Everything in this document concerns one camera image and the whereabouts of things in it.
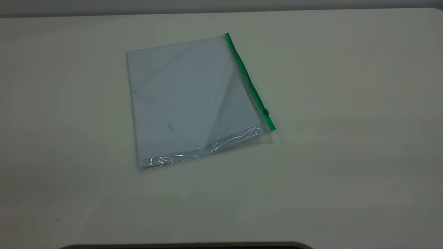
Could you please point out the clear plastic zip bag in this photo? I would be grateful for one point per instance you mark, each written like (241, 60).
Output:
(247, 81)

